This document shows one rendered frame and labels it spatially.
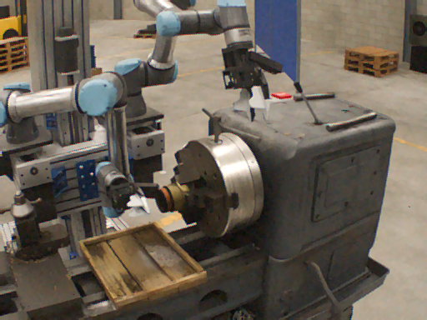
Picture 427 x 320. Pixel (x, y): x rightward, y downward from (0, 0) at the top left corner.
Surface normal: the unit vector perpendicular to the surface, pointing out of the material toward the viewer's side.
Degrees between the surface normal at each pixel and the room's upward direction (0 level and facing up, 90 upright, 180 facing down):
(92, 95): 90
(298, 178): 89
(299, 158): 89
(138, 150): 90
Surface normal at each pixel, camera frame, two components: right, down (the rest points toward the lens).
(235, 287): 0.53, 0.30
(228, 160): 0.31, -0.54
